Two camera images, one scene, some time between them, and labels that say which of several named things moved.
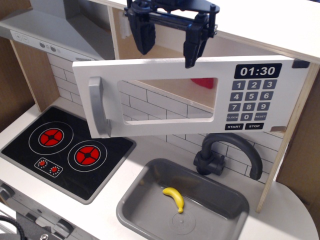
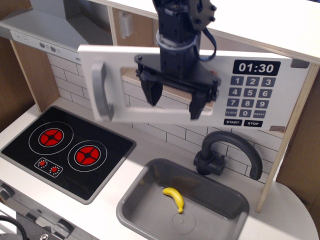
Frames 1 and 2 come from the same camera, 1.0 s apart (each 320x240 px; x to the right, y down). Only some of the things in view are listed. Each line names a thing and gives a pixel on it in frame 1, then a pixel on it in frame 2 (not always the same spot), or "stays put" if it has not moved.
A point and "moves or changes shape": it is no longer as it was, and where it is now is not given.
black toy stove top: [56, 147] stays put
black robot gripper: [179, 13] to [183, 67]
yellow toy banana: [175, 194] stays put
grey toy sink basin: [160, 200] stays put
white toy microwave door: [114, 99] moves or changes shape
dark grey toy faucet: [208, 163] stays put
